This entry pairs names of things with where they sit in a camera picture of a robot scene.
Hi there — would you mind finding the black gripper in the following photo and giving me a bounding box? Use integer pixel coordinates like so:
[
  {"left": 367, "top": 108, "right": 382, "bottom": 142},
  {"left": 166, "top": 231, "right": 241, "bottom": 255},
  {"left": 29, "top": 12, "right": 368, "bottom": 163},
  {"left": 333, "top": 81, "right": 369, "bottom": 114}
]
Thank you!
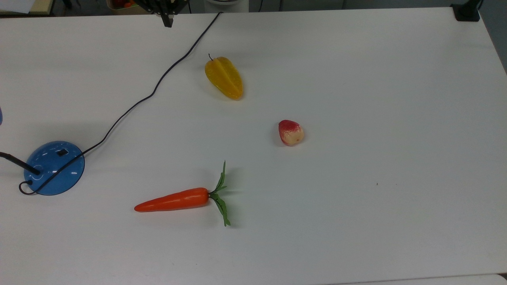
[{"left": 137, "top": 0, "right": 187, "bottom": 28}]

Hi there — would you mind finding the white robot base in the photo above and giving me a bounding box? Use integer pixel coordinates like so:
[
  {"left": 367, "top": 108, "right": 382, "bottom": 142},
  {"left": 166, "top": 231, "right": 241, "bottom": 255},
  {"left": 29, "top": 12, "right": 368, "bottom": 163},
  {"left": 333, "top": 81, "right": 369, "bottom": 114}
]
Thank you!
[{"left": 205, "top": 0, "right": 250, "bottom": 13}]

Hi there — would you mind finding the box of toy fruit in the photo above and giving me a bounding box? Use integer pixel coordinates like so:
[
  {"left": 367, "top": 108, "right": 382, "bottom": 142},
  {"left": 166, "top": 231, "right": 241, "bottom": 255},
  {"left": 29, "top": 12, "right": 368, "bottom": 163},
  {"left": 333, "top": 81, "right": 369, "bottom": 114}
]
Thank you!
[{"left": 106, "top": 0, "right": 138, "bottom": 11}]

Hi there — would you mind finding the yellow toy star fruit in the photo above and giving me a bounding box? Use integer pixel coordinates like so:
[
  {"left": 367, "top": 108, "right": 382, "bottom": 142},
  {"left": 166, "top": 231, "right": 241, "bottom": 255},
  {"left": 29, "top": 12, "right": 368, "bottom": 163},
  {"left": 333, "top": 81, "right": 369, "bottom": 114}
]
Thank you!
[{"left": 204, "top": 54, "right": 244, "bottom": 101}]

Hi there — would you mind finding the red toy strawberry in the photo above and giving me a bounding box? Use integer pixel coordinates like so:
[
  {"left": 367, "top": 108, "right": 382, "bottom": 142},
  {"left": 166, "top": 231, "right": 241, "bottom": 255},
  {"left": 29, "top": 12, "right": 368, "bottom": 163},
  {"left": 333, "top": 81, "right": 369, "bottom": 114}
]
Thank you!
[{"left": 278, "top": 120, "right": 305, "bottom": 146}]

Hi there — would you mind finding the orange toy carrot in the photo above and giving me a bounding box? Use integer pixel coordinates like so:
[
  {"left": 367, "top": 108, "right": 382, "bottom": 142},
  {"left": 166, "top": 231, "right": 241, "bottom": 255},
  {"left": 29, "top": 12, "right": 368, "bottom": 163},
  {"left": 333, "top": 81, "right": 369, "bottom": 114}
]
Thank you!
[{"left": 134, "top": 160, "right": 231, "bottom": 227}]

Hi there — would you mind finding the black table clamp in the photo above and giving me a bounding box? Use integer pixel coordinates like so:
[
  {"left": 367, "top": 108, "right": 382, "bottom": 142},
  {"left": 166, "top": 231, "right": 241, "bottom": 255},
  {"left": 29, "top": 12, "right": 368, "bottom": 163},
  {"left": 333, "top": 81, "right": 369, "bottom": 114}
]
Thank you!
[{"left": 451, "top": 0, "right": 482, "bottom": 22}]

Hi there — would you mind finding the black lamp power cable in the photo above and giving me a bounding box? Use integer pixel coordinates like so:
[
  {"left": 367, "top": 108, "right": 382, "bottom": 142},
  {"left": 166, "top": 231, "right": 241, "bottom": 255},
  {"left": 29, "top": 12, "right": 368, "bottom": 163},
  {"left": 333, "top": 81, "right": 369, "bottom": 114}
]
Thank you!
[{"left": 19, "top": 12, "right": 222, "bottom": 196}]

